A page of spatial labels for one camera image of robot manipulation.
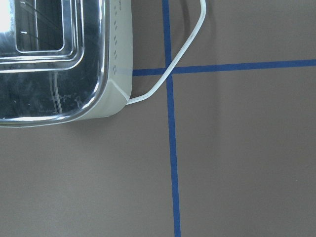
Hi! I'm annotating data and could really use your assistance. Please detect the white toaster power cord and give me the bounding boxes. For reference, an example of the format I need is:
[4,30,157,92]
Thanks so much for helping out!
[127,0,207,105]

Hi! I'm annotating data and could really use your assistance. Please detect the white toaster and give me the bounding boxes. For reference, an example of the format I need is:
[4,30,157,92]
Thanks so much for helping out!
[0,0,133,128]

